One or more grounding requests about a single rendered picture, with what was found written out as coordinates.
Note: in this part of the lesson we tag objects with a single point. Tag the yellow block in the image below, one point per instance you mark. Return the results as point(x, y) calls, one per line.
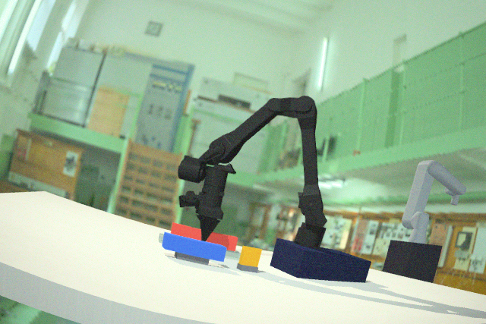
point(249, 256)

